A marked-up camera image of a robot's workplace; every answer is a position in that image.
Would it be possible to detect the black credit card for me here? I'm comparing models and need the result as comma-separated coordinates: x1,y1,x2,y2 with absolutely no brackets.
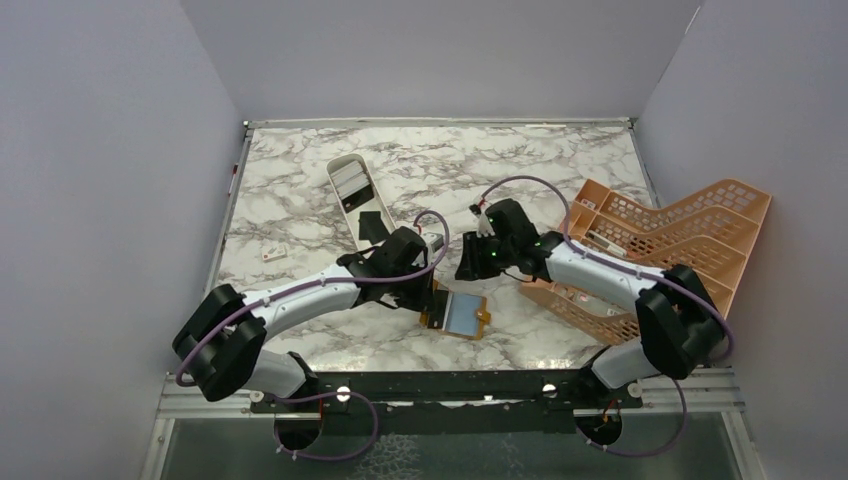
358,210,390,245

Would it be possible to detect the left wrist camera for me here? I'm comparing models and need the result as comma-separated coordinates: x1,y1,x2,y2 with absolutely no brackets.
421,232,445,256

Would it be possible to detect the white marker in rack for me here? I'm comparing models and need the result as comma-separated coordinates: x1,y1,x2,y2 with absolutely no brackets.
586,230,629,258

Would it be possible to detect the orange plastic file rack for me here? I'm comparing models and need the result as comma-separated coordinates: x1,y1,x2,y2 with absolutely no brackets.
519,179,772,345

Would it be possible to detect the small white red tag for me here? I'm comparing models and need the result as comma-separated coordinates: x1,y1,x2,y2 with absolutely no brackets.
260,244,288,262

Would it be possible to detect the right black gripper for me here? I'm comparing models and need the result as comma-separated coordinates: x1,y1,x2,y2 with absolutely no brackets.
454,229,516,281

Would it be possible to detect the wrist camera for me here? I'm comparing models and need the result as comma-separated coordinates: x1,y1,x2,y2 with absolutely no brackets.
469,203,495,238
421,232,445,256

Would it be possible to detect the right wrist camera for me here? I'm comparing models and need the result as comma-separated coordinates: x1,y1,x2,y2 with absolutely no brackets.
469,203,495,238

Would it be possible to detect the yellow leather card holder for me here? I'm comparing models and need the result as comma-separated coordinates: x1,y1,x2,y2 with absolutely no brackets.
419,281,491,340

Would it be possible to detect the stack of cards in tray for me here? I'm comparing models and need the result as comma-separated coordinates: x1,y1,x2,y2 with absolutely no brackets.
330,161,375,213

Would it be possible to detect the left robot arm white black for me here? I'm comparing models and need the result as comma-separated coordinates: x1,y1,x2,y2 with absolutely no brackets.
172,227,447,411

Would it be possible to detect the black metal base rail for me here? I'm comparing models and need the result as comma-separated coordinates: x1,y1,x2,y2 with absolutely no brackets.
244,360,642,436

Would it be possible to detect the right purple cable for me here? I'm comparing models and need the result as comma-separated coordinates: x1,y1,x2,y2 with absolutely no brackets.
470,175,735,460

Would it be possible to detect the white oblong card tray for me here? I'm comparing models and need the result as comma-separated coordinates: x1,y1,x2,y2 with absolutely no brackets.
326,154,396,250

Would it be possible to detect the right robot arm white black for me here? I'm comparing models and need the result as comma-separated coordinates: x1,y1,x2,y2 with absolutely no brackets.
455,199,733,407

